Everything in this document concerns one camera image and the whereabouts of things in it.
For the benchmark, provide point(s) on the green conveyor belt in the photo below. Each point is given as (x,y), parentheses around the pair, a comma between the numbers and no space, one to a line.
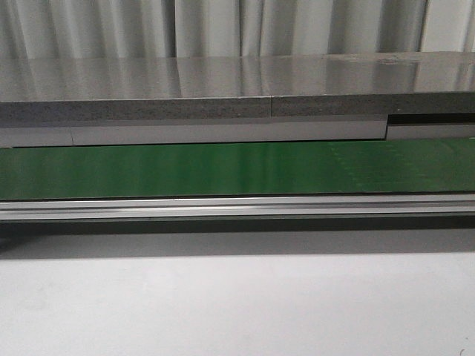
(233,169)

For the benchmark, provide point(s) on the grey panel under countertop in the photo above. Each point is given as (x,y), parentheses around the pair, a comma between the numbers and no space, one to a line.
(270,129)

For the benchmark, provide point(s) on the grey stone countertop slab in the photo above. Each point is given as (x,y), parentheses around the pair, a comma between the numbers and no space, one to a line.
(63,92)

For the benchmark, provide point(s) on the white pleated curtain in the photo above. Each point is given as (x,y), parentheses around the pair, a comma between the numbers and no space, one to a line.
(126,29)

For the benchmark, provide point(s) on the aluminium conveyor frame rail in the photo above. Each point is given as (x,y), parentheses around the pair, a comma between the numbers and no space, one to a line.
(237,209)

